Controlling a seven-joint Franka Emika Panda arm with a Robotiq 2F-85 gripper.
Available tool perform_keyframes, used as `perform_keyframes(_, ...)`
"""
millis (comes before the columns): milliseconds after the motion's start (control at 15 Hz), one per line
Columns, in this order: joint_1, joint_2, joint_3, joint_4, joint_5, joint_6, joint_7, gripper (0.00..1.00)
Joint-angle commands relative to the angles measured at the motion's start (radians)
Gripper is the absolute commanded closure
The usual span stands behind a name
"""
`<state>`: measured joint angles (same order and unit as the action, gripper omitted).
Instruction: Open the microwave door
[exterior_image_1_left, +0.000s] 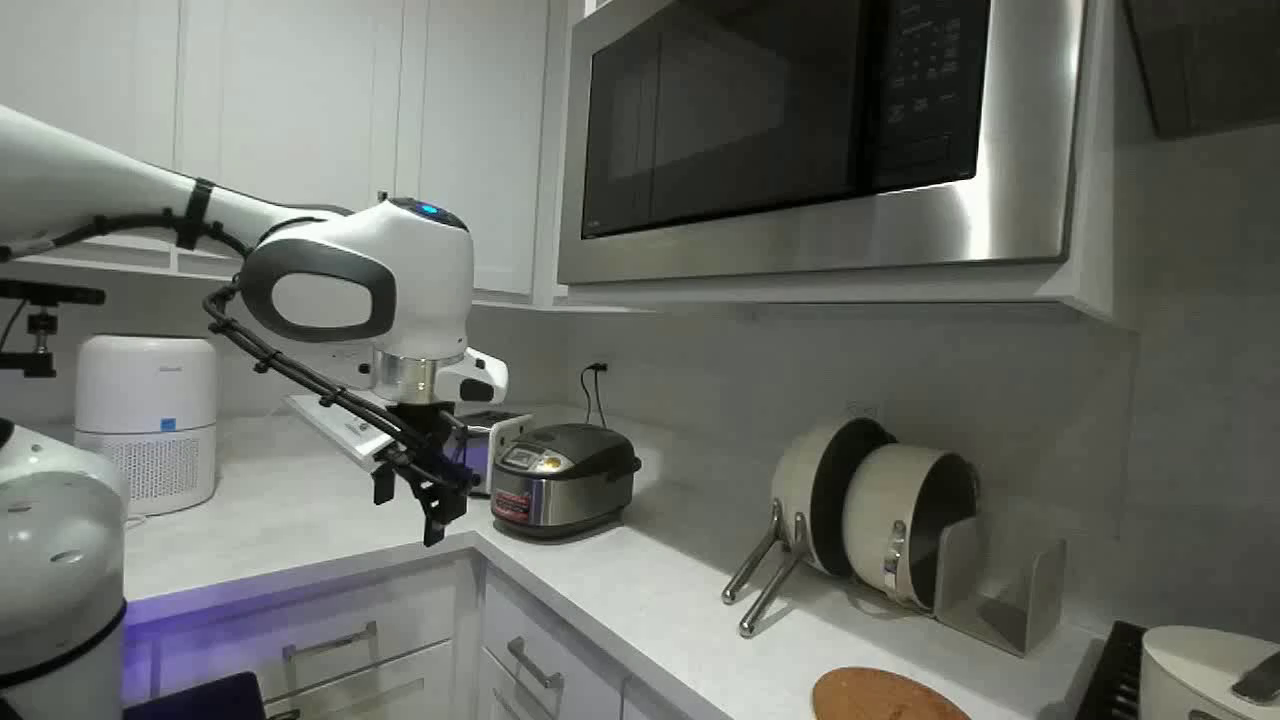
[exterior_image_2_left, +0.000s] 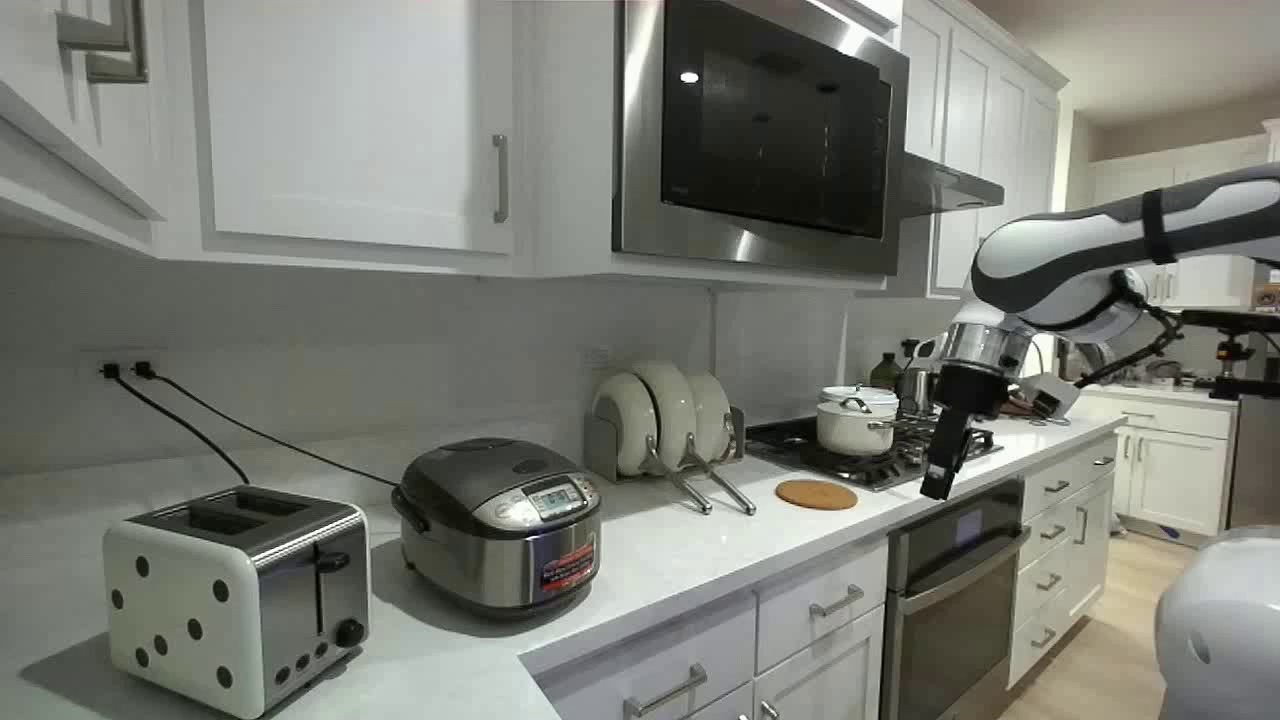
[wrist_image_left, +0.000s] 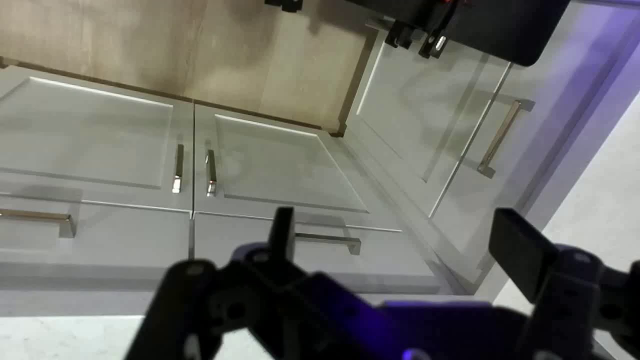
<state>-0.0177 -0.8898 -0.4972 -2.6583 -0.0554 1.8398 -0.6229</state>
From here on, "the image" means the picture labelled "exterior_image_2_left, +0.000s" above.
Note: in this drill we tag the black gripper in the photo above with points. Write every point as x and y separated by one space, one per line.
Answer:
974 395

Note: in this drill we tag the black glass microwave door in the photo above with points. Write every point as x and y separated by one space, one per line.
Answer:
774 122

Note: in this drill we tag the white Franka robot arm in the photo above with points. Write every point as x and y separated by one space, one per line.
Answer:
1064 261

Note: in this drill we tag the white two-door base cabinet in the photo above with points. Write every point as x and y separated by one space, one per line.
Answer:
1174 464

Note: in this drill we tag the stainless steel built-in microwave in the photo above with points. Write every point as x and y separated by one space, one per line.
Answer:
636 133

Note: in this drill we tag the white single-door upper cabinet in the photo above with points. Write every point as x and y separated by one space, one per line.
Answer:
345 122

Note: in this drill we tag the white double-door upper cabinet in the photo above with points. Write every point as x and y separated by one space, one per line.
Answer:
52 133

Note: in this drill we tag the stainless kettle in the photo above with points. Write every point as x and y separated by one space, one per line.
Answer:
913 386

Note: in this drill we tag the white lidded pot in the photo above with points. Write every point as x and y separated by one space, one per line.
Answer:
860 397

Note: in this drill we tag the dark green oil bottle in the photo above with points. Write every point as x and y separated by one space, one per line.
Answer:
884 369

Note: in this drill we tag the round cork trivet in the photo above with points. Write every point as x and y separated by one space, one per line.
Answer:
818 495

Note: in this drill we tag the stainless built-in oven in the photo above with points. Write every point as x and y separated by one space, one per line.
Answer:
955 601

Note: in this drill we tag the white lower drawer cabinet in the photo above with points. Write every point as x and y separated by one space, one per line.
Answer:
786 625
1062 560

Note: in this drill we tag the black gas cooktop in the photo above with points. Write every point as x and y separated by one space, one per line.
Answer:
786 440

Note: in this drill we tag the metal pan rack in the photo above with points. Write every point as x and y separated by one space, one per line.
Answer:
736 434

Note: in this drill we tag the stainless range hood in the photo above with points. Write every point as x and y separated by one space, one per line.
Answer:
946 187

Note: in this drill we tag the large cream frying pan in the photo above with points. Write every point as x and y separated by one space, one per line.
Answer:
670 406

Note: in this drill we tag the white tall upper cabinet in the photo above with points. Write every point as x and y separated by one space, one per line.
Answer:
986 93

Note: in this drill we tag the silver black rice cooker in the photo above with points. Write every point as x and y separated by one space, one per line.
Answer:
502 527

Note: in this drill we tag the silver toaster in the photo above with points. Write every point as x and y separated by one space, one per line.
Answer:
226 601

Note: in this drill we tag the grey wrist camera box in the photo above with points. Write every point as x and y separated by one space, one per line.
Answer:
1048 397

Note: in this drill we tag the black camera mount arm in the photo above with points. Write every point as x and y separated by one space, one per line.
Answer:
1234 322

